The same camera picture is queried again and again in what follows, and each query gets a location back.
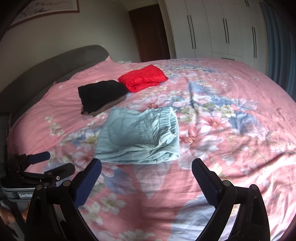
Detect framed wall picture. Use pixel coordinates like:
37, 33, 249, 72
10, 0, 80, 29

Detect white wardrobe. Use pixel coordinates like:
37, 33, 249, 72
165, 0, 267, 74

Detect light blue denim pants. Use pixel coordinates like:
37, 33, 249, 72
94, 106, 180, 164

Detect blue curtain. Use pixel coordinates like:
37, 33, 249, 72
260, 1, 295, 99

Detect dark wooden door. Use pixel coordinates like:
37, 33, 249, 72
128, 4, 170, 62

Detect grey upholstered headboard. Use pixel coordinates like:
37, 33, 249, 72
1, 45, 109, 122

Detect red puffer jacket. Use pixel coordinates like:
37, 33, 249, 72
118, 65, 168, 93

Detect left hand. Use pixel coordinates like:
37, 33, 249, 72
1, 203, 30, 229

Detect black folded garment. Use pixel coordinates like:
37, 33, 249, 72
78, 80, 128, 113

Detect brown folded garment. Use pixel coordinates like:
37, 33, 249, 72
81, 94, 127, 117

